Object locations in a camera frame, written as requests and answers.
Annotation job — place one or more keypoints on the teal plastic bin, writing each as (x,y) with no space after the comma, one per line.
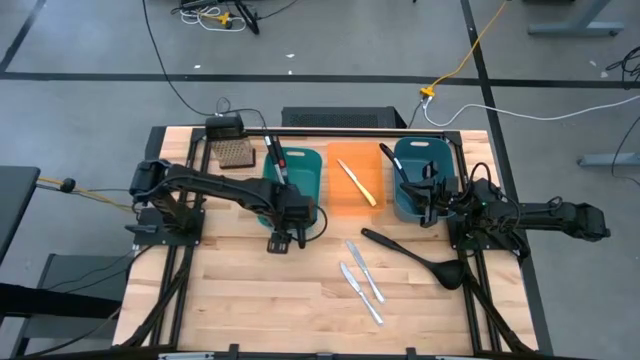
(307,170)

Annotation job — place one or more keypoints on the orange translucent plastic bin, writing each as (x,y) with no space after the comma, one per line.
(357,200)

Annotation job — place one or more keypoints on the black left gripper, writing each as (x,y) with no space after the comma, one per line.
(297,210)

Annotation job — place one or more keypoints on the grey desk foot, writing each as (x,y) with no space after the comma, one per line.
(610,159)

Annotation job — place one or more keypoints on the black desk leg bar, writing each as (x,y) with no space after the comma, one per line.
(50,300)

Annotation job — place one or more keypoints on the black aluminium table frame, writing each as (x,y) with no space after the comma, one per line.
(360,132)

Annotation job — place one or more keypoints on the black ladle with white label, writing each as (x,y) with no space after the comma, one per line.
(387,152)

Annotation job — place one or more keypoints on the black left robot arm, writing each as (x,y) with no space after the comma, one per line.
(225,187)

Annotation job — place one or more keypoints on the black computer case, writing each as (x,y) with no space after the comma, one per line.
(340,118)

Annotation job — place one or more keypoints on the grey desk base with casters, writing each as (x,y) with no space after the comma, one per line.
(575,27)

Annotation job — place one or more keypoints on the silver table knife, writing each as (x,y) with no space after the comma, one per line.
(367,274)
(362,296)

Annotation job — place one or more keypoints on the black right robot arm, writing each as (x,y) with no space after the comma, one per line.
(560,217)

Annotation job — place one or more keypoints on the black desk top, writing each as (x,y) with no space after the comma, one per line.
(15,200)

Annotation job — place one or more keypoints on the plain black plastic ladle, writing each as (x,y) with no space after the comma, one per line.
(450,275)

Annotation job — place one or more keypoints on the black stand leg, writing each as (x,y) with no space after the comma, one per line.
(250,20)

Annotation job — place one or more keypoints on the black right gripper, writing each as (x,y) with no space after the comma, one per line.
(442,200)

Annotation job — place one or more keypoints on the dark blue-teal plastic bin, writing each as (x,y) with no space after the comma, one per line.
(440,155)

